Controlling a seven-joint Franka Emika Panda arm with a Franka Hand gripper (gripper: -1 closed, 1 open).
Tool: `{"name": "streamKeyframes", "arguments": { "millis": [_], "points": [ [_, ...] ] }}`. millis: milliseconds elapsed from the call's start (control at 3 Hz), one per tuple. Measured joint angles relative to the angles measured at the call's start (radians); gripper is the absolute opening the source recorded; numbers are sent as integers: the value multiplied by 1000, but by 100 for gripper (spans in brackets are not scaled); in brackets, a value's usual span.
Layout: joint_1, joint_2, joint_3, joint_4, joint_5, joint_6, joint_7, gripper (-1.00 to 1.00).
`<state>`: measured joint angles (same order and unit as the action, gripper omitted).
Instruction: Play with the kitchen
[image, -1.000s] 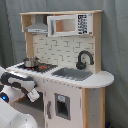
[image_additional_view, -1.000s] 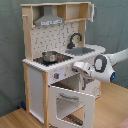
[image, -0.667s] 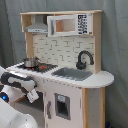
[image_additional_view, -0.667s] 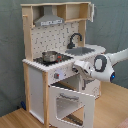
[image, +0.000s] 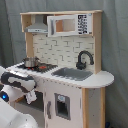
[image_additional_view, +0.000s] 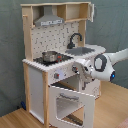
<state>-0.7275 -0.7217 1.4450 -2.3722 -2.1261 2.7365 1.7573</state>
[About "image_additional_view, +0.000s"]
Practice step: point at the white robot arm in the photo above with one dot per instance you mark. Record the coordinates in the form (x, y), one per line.
(101, 67)

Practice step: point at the grey range hood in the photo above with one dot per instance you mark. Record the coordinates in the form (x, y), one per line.
(48, 18)

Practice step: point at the black stovetop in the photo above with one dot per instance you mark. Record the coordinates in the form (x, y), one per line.
(60, 58)

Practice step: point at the wooden toy kitchen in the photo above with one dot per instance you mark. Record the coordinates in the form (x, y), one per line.
(39, 78)

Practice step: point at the right red stove knob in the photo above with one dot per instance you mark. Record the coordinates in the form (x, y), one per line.
(74, 69)

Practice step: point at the silver toy pot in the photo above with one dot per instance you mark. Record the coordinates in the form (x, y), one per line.
(49, 56)

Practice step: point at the left red stove knob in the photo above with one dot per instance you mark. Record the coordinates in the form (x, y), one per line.
(56, 76)

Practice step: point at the black toy faucet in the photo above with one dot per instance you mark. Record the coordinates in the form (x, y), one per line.
(73, 40)

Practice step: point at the red stove knob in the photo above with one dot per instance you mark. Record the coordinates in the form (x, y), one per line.
(56, 76)
(74, 69)

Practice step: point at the white oven door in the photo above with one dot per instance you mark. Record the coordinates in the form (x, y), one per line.
(63, 102)

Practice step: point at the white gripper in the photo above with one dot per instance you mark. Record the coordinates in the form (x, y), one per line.
(84, 68)

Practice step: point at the grey toy sink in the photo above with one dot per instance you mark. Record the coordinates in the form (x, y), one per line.
(79, 51)

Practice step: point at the white dishwasher door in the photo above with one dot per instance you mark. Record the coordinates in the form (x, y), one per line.
(91, 88)

